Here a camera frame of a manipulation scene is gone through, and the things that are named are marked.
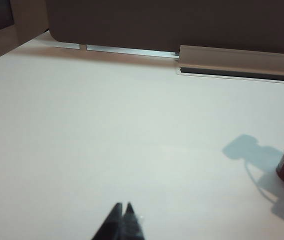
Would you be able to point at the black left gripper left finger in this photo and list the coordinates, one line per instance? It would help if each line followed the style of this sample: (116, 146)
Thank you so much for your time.
(111, 225)

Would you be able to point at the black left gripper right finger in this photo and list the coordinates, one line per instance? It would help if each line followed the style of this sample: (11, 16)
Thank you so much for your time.
(133, 225)

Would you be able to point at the grey desk divider panel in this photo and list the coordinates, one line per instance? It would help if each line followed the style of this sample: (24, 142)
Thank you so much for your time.
(171, 22)

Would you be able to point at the white divider bracket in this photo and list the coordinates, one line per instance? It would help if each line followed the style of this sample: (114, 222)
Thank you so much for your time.
(82, 47)

